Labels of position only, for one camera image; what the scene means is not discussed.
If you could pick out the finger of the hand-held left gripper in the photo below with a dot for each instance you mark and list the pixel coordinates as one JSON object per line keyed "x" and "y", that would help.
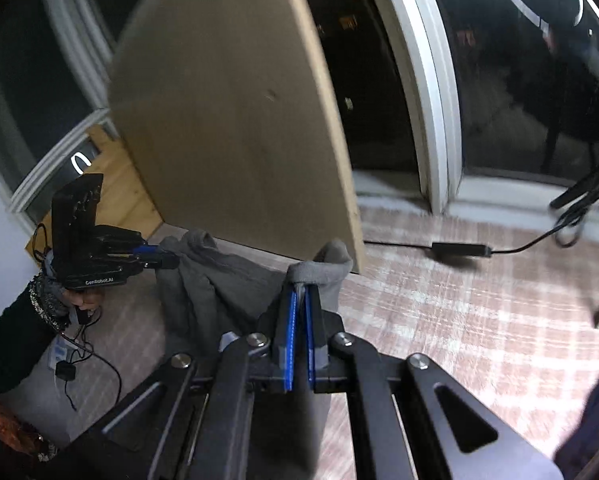
{"x": 159, "y": 261}
{"x": 147, "y": 249}

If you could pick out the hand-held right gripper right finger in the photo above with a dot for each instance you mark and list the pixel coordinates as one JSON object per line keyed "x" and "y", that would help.
{"x": 309, "y": 340}

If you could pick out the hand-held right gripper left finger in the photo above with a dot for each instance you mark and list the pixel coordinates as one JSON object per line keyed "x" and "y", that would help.
{"x": 290, "y": 340}

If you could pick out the grey flower print shirt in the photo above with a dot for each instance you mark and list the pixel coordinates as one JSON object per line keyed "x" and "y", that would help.
{"x": 204, "y": 285}

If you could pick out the person's left forearm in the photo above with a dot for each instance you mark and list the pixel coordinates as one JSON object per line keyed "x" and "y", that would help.
{"x": 9, "y": 345}

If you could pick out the person's left hand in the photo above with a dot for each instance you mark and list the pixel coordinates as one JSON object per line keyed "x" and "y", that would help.
{"x": 85, "y": 301}

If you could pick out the light wooden board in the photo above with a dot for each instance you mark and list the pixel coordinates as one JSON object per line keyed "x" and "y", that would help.
{"x": 229, "y": 110}

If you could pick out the white framed side window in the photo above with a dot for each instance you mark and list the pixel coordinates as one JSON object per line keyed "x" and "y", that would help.
{"x": 64, "y": 60}

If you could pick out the white framed main window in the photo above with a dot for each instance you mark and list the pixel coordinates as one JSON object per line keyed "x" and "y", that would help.
{"x": 434, "y": 110}

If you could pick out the navy blue garment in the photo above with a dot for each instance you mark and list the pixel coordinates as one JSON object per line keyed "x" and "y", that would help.
{"x": 594, "y": 435}

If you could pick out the black tripod stand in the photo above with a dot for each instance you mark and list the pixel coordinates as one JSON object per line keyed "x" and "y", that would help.
{"x": 584, "y": 190}

